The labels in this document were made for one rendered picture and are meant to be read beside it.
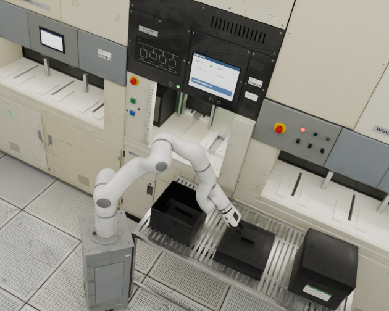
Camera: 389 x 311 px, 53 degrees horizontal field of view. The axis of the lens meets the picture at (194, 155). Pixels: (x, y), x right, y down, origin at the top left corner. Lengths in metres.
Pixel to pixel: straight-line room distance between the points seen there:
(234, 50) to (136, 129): 0.97
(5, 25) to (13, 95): 0.60
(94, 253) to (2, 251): 1.18
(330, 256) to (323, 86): 0.90
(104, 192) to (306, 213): 1.30
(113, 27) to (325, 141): 1.39
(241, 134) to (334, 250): 0.82
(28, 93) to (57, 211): 1.00
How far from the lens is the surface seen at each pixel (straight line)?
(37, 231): 3.40
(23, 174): 3.85
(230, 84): 2.22
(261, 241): 2.36
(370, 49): 2.01
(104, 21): 2.50
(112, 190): 2.00
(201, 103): 3.01
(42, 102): 3.22
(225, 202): 2.14
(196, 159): 1.89
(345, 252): 2.33
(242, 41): 2.11
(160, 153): 1.83
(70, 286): 3.08
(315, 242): 2.29
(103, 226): 2.26
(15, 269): 3.23
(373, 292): 2.99
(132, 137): 2.81
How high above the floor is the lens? 2.66
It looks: 40 degrees down
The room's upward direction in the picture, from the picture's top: 12 degrees clockwise
